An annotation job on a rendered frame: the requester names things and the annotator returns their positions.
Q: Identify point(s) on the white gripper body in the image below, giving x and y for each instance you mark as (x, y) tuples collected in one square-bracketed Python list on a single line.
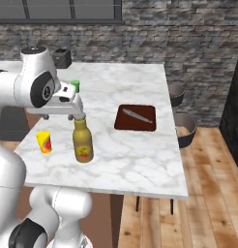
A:
[(64, 109)]

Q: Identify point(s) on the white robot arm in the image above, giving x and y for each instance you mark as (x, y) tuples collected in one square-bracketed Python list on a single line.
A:
[(8, 180)]

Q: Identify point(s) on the yellow and red cup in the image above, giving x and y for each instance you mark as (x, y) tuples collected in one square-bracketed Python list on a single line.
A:
[(44, 142)]

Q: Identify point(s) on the green can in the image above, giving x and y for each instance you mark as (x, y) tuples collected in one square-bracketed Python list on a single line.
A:
[(75, 85)]

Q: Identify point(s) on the olive bottle with red label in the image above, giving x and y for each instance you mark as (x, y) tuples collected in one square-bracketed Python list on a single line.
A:
[(82, 142)]

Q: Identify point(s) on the black toaster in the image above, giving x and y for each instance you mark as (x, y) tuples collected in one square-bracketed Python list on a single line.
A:
[(62, 58)]

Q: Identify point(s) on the grey knife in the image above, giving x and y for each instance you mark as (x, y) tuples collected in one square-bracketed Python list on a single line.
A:
[(137, 115)]

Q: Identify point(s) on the dark red cutting board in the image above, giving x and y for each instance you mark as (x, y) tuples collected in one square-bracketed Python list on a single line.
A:
[(137, 124)]

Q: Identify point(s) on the dark framed window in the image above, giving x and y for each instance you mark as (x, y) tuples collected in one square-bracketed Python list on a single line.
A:
[(56, 9)]

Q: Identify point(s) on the black tall cabinet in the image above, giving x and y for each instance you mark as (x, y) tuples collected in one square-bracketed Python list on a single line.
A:
[(233, 122)]

